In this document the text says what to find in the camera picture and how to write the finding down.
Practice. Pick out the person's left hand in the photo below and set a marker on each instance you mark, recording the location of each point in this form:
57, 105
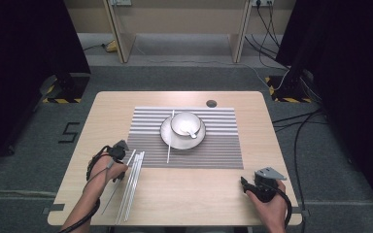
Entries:
105, 171

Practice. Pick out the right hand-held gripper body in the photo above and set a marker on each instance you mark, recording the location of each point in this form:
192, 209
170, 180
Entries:
265, 189

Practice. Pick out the white plate with dark rim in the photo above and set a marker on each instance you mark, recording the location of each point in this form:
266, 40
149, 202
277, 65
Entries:
181, 142

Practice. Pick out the stand base with striped tape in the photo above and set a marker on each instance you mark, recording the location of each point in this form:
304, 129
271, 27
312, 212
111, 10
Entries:
68, 90
288, 92

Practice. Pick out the yellow object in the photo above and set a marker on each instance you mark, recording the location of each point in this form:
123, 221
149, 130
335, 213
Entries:
111, 47

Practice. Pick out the white bowl with dark rim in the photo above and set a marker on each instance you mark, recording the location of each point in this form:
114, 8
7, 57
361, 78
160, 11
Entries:
186, 123

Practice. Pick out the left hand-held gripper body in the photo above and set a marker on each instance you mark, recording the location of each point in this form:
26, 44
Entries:
118, 152

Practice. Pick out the grey tape strip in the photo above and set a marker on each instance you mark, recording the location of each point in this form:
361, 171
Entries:
56, 207
303, 213

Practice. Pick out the beige wooden desk frame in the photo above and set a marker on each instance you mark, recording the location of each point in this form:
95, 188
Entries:
181, 19

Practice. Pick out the person's right hand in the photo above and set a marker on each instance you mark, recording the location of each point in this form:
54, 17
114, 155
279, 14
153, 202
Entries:
273, 210

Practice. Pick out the grey striped placemat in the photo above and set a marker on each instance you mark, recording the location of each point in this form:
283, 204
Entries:
217, 152

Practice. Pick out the black curtain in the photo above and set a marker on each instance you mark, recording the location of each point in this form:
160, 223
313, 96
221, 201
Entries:
353, 81
22, 64

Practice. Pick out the white wall socket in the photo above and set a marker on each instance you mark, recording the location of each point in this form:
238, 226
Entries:
263, 2

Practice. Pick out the white ceramic spoon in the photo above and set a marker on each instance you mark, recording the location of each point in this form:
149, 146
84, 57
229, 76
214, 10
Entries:
191, 132

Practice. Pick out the dark round table grommet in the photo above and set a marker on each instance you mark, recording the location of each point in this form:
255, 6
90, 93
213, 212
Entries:
211, 103

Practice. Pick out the white power strip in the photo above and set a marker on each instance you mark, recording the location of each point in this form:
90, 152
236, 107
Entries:
120, 2

